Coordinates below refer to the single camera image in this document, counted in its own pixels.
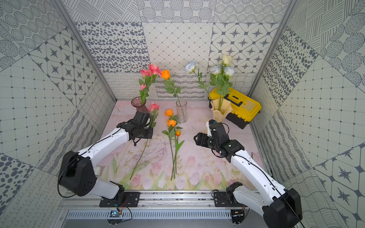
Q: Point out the blue white rose stem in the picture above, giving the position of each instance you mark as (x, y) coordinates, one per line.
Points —
(217, 79)

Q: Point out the pink tulip flower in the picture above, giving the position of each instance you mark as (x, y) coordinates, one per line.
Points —
(143, 94)

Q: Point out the purple ribbed glass vase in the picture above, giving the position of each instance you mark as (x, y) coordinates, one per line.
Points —
(139, 105)

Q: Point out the pink rose stem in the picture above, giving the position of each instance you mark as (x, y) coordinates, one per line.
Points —
(155, 72)
(146, 79)

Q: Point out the white perforated cable tray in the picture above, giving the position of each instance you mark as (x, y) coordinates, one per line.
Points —
(150, 214)

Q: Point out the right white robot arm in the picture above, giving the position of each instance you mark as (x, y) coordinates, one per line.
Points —
(280, 207)

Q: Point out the orange rose large stem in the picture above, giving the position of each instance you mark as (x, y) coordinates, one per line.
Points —
(170, 86)

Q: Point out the cream fluted vase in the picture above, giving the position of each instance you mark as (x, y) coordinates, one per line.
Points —
(226, 109)

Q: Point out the clear textured glass vase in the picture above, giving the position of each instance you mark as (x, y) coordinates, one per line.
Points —
(181, 107)

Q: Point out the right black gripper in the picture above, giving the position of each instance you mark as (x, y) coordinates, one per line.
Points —
(202, 137)

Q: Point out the pink rosebud flower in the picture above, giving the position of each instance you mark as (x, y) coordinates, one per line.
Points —
(153, 110)

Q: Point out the aluminium rail base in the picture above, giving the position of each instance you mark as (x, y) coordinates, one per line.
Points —
(188, 199)

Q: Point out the yellow black toolbox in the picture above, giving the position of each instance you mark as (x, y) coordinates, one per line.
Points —
(244, 107)

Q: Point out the orange tulip flower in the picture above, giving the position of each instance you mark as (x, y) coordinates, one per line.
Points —
(178, 145)

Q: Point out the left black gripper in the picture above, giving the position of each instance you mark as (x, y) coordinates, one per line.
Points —
(142, 121)

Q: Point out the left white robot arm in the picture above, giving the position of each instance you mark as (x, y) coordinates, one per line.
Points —
(77, 168)

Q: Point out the cream white rose stem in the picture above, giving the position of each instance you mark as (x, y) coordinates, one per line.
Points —
(226, 59)

